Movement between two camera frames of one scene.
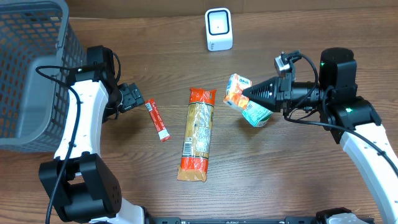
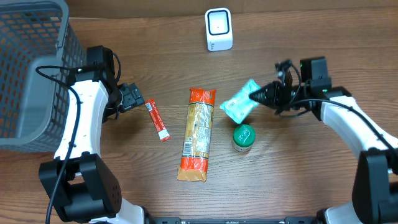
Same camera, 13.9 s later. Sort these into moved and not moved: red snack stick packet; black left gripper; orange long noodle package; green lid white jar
Moved: green lid white jar
Not moved: orange long noodle package; red snack stick packet; black left gripper
